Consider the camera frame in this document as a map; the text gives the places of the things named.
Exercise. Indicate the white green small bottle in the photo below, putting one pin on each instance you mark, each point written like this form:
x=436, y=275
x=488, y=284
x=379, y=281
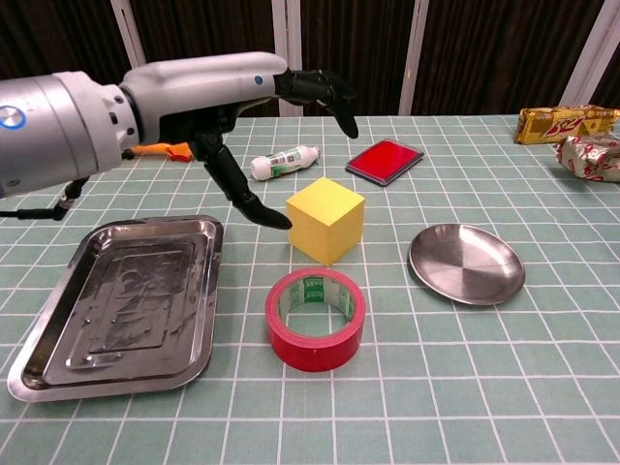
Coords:
x=283, y=162

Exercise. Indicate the yellow cube block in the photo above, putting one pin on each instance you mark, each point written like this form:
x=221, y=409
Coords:
x=324, y=223

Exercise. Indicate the round steel plate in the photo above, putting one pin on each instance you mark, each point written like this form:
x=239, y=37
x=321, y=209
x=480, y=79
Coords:
x=467, y=266

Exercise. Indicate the rectangular steel tray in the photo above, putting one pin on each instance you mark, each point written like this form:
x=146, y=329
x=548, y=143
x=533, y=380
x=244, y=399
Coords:
x=126, y=310

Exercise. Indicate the red stamp pad case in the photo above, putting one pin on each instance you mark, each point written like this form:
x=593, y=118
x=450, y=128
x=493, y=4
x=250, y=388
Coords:
x=385, y=161

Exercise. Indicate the crumpled silver red wrapper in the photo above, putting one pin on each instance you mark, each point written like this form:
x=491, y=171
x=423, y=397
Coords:
x=591, y=160

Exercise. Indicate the yellow snack packet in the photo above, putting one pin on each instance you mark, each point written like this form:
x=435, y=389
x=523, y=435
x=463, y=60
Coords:
x=562, y=125

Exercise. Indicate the red tape roll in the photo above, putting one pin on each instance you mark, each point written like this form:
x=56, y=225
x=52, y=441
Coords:
x=315, y=351

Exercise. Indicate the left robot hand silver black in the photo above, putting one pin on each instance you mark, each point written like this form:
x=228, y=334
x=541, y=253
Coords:
x=203, y=87

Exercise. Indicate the orange rubber chicken toy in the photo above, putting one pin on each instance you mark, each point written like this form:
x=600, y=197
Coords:
x=164, y=149

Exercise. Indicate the white metal frame post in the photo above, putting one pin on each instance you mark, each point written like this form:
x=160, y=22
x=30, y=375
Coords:
x=416, y=39
x=593, y=48
x=127, y=29
x=288, y=29

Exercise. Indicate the green checked tablecloth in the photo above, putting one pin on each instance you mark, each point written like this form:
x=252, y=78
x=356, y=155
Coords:
x=339, y=412

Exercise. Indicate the dark brown curtain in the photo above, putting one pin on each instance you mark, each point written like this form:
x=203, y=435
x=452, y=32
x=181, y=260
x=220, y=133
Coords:
x=218, y=29

